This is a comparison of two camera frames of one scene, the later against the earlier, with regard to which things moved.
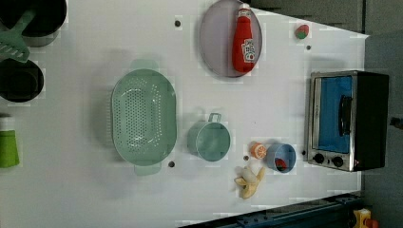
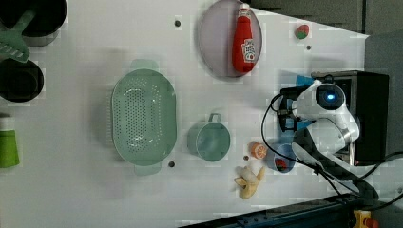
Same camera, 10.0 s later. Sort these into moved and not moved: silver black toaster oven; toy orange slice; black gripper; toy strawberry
Moved: black gripper
Not moved: toy orange slice; silver black toaster oven; toy strawberry
